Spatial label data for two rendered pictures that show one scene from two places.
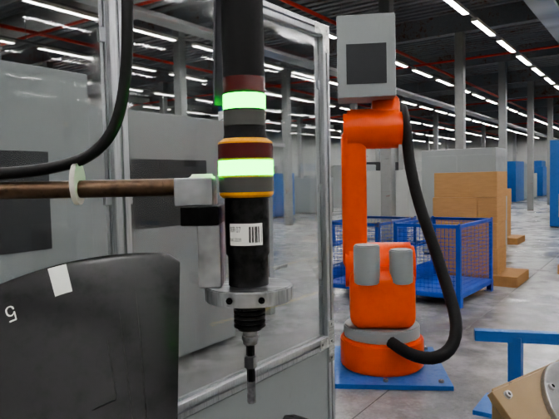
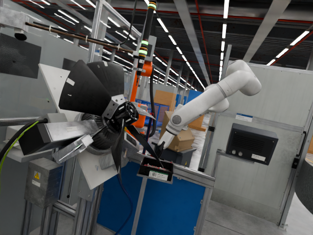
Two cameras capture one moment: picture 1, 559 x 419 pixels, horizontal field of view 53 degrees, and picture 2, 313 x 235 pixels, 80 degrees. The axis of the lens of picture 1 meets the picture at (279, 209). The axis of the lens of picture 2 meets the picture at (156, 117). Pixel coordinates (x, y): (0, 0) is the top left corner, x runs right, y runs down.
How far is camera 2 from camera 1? 0.70 m
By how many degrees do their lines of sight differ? 18
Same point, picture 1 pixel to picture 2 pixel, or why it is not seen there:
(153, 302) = (120, 71)
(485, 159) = (171, 89)
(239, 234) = (140, 61)
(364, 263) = not seen: hidden behind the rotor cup
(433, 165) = (156, 87)
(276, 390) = not seen: hidden behind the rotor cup
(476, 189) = (166, 97)
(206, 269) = (135, 65)
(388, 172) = (142, 86)
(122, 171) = (92, 54)
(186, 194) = (134, 53)
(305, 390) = not seen: hidden behind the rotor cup
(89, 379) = (111, 78)
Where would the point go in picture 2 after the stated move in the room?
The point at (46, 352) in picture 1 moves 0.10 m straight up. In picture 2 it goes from (104, 73) to (107, 55)
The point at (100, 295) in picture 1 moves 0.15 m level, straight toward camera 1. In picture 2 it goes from (112, 67) to (122, 67)
